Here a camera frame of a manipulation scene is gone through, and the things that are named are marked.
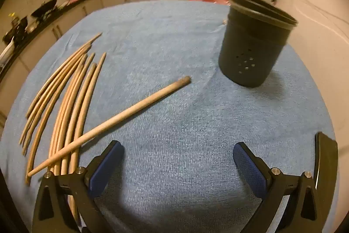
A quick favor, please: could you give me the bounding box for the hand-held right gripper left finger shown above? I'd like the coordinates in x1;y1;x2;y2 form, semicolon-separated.
32;140;125;233

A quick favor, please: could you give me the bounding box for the black perforated utensil holder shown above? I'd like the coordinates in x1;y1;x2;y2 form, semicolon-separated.
218;0;298;88

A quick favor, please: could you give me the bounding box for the blue towel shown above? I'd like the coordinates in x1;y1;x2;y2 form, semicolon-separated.
0;0;340;233

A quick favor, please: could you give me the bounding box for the black curved panel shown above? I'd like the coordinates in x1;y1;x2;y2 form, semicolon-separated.
314;131;339;223

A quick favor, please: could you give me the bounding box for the black wok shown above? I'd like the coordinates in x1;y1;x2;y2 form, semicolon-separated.
31;0;67;18

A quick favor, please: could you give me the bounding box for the bunch of wooden chopsticks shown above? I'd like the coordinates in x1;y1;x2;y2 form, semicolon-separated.
19;32;107;225

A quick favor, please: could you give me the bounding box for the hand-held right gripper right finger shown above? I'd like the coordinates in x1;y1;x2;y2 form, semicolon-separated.
233;142;322;233

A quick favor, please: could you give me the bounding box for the wooden chopstick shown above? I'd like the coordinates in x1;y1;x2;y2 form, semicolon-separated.
27;75;192;177

